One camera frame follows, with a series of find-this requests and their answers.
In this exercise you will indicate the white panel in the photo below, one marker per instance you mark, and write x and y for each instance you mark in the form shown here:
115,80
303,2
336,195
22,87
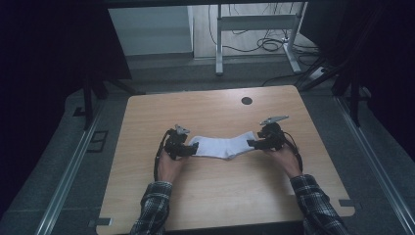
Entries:
150,31

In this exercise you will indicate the white metal desk frame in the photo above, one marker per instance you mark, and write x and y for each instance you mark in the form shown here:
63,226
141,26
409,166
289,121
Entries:
254,23

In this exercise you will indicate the black round table grommet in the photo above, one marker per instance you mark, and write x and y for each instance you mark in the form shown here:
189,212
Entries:
247,101

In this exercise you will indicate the black metal stand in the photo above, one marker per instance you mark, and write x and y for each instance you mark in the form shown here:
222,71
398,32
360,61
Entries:
88,98
354,94

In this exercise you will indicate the person's right hand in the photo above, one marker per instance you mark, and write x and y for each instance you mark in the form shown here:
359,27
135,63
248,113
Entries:
287,160

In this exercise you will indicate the dark curtain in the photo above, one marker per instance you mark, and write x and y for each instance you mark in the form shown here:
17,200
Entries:
385,58
49,49

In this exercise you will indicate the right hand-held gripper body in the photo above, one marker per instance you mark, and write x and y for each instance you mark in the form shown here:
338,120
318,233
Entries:
272,135

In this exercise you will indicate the grey tape strip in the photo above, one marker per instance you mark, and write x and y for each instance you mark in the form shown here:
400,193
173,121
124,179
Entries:
101,222
349,203

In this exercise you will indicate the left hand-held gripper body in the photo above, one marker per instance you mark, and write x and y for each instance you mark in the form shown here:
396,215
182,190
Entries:
174,143

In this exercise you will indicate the white power strip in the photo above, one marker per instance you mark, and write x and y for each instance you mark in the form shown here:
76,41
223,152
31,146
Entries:
317,73

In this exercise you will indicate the white sock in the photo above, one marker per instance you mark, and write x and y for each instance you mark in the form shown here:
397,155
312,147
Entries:
225,147

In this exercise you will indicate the person's left hand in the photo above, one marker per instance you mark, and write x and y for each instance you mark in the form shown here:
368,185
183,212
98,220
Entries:
169,168

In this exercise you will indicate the aluminium floor rail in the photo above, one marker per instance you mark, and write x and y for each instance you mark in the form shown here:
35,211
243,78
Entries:
378,163
65,182

